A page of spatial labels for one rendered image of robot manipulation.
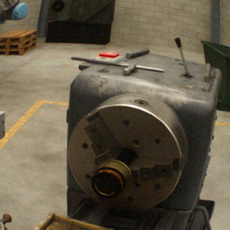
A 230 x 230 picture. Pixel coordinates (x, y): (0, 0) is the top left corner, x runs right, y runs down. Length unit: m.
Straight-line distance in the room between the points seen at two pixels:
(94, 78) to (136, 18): 9.77
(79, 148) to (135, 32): 9.97
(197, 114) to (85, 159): 0.33
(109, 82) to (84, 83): 0.08
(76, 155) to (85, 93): 0.20
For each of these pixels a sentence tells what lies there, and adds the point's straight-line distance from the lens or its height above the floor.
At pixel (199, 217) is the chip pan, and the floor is 0.54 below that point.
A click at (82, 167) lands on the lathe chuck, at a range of 1.19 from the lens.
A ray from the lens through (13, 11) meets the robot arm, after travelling 1.47.
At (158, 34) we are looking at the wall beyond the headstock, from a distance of 11.04.
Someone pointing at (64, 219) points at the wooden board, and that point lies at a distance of 1.18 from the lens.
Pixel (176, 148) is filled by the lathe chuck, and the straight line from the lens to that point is 1.09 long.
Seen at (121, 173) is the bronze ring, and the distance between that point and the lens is 1.02.
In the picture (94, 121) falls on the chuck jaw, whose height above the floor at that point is 1.19.
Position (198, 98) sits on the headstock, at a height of 1.24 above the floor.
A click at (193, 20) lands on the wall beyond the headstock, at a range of 11.01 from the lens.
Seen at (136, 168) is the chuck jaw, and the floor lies 1.11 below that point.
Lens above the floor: 1.55
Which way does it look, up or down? 18 degrees down
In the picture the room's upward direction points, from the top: 5 degrees clockwise
